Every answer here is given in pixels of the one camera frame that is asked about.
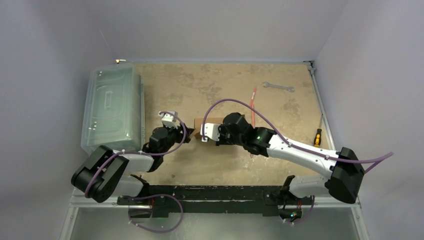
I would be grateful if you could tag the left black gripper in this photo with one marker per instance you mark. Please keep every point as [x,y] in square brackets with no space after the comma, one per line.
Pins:
[180,135]

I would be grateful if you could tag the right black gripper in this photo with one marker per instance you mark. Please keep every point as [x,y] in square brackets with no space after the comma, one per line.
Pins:
[219,135]

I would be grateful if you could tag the clear plastic storage bin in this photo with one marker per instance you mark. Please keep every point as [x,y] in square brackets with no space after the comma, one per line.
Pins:
[114,113]

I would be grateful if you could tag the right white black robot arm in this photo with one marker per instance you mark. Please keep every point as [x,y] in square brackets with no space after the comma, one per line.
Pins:
[339,173]

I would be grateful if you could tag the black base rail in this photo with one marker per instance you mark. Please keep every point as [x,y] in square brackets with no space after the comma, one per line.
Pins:
[267,200]

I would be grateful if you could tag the yellow black screwdriver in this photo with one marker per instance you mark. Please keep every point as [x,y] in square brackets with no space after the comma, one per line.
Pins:
[318,135]

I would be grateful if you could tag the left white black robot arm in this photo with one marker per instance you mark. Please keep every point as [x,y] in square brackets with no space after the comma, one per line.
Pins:
[107,173]

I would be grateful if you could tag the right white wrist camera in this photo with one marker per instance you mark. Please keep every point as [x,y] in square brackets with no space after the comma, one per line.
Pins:
[209,131]

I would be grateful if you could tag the silver open-end wrench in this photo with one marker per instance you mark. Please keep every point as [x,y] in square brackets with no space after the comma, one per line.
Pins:
[270,85]

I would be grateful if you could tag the brown cardboard box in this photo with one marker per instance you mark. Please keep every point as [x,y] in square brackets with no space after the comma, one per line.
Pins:
[235,123]

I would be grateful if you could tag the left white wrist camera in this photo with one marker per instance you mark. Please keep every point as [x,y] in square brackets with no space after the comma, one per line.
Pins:
[168,119]

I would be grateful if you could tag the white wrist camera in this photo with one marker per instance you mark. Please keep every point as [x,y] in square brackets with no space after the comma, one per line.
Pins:
[168,119]
[209,131]

